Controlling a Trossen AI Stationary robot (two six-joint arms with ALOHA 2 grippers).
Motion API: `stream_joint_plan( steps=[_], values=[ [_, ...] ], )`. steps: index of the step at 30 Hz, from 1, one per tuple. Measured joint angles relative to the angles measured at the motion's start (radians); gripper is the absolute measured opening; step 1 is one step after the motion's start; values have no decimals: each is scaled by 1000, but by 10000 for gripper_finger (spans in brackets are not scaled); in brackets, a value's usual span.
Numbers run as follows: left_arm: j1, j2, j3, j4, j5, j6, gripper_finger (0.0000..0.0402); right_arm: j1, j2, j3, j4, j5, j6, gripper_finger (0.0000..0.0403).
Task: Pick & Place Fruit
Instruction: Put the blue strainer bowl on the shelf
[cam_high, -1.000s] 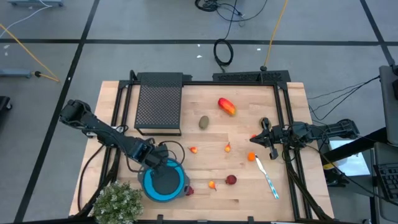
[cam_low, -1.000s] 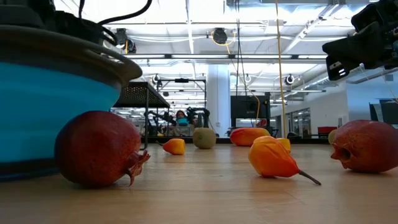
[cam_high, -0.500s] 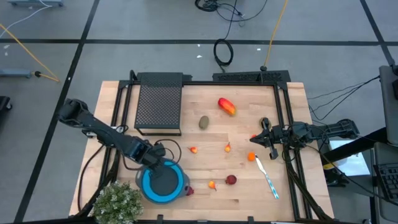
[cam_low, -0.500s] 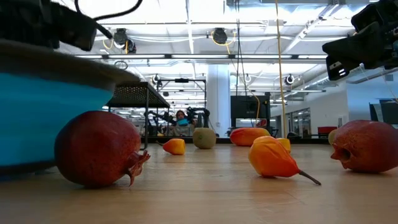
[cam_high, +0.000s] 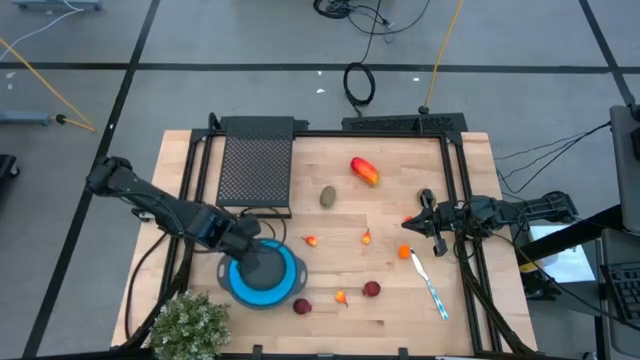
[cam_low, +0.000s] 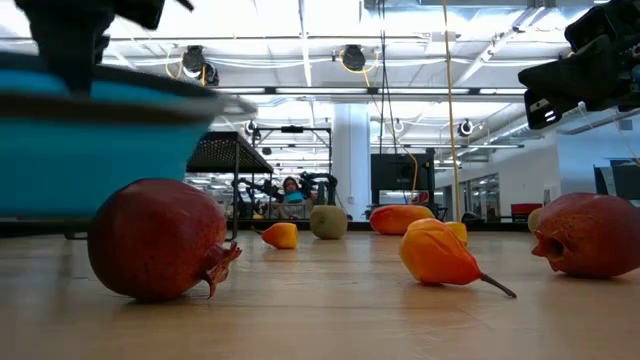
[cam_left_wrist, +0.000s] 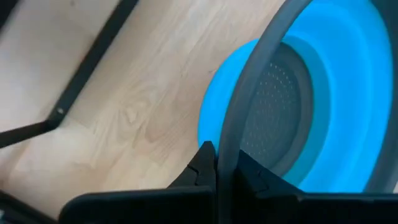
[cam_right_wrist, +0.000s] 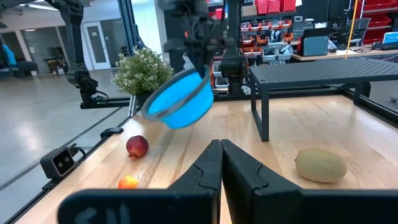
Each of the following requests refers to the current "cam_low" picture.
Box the neighbour station black frame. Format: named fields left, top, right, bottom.
left=252, top=125, right=334, bottom=219

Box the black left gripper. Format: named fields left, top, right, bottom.
left=13, top=0, right=195, bottom=95

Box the black perforated metal stand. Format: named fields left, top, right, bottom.
left=185, top=130, right=275, bottom=242

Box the light red pomegranate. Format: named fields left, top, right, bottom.
left=531, top=192, right=640, bottom=279

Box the red orange mango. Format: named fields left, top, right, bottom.
left=368, top=204, right=436, bottom=237

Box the white building column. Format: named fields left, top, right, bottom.
left=332, top=103, right=372, bottom=221

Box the small round green fruit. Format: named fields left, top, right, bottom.
left=527, top=206, right=545, bottom=235

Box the red box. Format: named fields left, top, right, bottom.
left=510, top=202, right=544, bottom=217

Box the blue collapsible colander grey rim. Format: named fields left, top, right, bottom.
left=0, top=49, right=259, bottom=221

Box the small orange yellow pear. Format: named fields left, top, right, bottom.
left=443, top=221, right=470, bottom=248
left=249, top=222, right=300, bottom=251
left=398, top=217, right=519, bottom=300

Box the dark red pomegranate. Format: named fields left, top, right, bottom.
left=87, top=177, right=244, bottom=304

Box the thin yellow cable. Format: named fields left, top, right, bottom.
left=403, top=149, right=419, bottom=224

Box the long ceiling light bar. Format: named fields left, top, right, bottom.
left=209, top=87, right=526, bottom=96

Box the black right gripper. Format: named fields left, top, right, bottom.
left=518, top=0, right=640, bottom=130

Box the black wall panel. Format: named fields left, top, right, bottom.
left=593, top=158, right=640, bottom=201

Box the black metal table frame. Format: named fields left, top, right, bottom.
left=0, top=217, right=539, bottom=240

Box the black screen on stand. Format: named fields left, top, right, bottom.
left=370, top=153, right=436, bottom=206

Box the person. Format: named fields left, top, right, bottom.
left=279, top=175, right=309, bottom=207

